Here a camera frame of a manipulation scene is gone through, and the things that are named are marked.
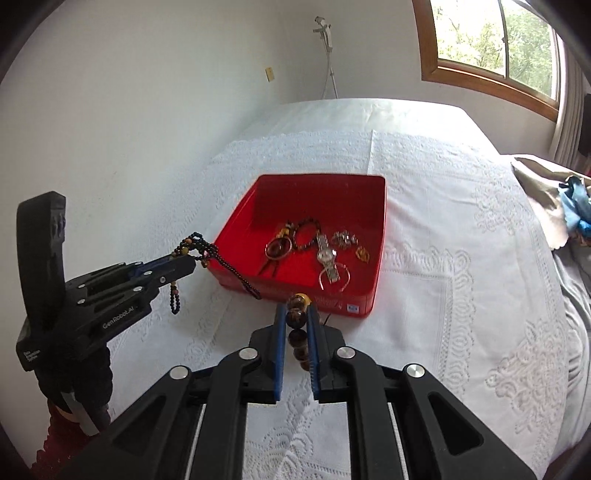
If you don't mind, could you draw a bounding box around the silver wrist watch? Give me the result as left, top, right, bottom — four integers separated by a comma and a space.
316, 234, 341, 283

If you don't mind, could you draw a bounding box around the wooden framed window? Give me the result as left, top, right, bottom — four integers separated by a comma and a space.
412, 0, 571, 123

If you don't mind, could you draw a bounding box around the wall shower head with hose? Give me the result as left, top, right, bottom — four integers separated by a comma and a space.
313, 16, 340, 99

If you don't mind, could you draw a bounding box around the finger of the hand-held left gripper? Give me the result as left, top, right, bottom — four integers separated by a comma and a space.
122, 256, 174, 280
134, 256, 197, 292

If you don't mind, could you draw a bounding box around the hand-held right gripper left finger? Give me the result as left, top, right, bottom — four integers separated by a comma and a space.
55, 305, 287, 480

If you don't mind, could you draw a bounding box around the white bed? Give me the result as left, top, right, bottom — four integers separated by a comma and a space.
99, 98, 591, 480

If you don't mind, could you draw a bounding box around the black tassel pendant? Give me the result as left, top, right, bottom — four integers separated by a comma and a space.
257, 222, 296, 278

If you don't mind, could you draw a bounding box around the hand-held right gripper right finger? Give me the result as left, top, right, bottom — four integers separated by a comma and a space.
307, 304, 539, 480

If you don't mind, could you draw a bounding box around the grey blanket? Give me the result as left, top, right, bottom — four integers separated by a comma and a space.
551, 251, 591, 462

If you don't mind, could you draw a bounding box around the white lace cloth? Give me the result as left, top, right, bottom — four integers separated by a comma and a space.
99, 129, 566, 480

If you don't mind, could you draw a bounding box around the beige cloth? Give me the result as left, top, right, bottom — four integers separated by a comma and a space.
510, 154, 591, 252

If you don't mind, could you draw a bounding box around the black bead necklace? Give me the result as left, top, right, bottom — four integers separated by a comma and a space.
168, 233, 262, 315

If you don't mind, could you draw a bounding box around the amber brown bead bracelet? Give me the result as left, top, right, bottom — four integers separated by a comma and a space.
285, 293, 312, 372

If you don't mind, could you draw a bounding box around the multicolour bead bracelet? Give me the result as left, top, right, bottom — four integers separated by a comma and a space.
292, 220, 324, 252

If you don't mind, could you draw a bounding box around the blue cloth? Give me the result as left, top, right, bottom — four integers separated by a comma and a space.
558, 175, 591, 241

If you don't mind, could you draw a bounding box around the person's left hand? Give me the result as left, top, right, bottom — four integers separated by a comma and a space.
39, 344, 114, 428

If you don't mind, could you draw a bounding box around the white curtain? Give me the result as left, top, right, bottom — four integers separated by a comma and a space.
551, 41, 585, 162

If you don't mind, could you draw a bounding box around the thin silver bangle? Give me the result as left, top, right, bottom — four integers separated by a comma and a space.
318, 261, 352, 291

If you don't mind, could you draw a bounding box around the red plastic tray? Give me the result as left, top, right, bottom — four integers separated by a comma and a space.
210, 174, 386, 319

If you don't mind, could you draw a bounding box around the engraved silver bangle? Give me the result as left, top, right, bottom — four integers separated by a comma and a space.
264, 237, 294, 260

